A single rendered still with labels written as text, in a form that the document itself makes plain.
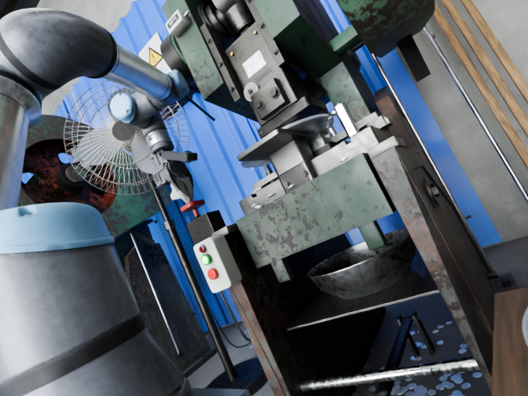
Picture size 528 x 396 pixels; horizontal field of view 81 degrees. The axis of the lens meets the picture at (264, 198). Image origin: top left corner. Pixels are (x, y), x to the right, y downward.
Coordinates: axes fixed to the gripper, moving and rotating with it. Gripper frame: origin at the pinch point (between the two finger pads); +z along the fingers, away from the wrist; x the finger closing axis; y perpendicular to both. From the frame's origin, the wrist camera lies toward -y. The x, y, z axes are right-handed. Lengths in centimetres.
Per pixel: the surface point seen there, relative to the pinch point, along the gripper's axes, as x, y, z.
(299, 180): -5.0, -33.9, 10.6
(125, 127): -23, 41, -53
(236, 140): -132, 54, -59
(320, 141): -18.0, -39.6, 1.7
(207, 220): 3.0, -6.0, 8.9
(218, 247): 10.8, -12.8, 17.7
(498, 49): -111, -104, -12
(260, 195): -8.0, -19.1, 8.4
